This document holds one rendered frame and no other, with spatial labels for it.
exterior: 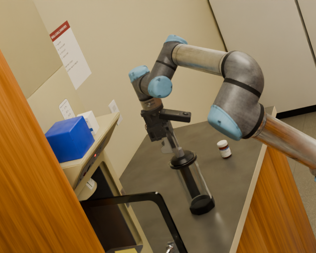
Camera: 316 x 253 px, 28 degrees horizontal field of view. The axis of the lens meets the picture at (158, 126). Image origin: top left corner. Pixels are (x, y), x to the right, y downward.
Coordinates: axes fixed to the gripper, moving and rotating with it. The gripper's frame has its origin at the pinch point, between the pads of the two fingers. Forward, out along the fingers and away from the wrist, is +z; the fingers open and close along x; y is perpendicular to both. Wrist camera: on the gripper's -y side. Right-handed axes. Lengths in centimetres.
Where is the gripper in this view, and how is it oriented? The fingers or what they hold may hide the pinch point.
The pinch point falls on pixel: (178, 151)
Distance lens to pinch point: 233.7
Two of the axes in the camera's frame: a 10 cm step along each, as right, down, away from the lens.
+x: -0.5, 4.1, -9.1
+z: 3.7, 8.5, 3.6
